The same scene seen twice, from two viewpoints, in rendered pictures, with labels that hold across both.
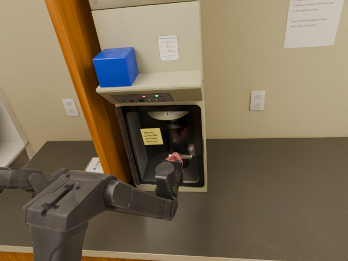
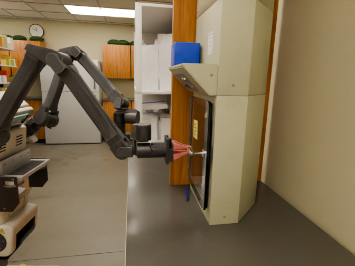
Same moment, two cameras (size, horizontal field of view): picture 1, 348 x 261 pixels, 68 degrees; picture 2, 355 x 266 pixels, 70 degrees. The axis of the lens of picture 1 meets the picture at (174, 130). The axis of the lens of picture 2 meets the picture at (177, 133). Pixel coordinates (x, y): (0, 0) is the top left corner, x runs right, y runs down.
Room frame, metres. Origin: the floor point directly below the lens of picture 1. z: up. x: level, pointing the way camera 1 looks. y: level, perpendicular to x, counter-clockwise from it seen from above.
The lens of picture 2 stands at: (0.38, -0.85, 1.46)
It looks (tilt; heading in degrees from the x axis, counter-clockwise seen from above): 12 degrees down; 69
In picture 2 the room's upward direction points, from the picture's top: 1 degrees clockwise
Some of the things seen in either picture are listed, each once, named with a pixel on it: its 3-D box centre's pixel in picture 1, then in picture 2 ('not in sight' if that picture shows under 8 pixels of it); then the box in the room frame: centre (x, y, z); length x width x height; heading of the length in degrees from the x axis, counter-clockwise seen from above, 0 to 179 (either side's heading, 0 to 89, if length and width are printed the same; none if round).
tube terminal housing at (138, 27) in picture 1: (165, 103); (232, 114); (0.94, 0.02, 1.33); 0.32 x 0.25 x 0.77; 79
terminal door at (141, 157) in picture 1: (164, 150); (197, 148); (0.81, 0.05, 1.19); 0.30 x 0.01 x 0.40; 77
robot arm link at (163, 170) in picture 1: (162, 189); (134, 139); (0.56, 0.05, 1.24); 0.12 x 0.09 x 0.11; 159
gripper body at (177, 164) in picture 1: (171, 176); (160, 150); (0.64, 0.03, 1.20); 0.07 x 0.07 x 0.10; 79
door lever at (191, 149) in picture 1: (181, 153); (194, 150); (0.76, -0.02, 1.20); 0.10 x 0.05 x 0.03; 77
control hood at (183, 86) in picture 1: (151, 93); (189, 79); (0.76, 0.06, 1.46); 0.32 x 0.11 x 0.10; 79
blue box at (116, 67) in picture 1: (117, 67); (185, 55); (0.78, 0.15, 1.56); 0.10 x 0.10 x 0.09; 79
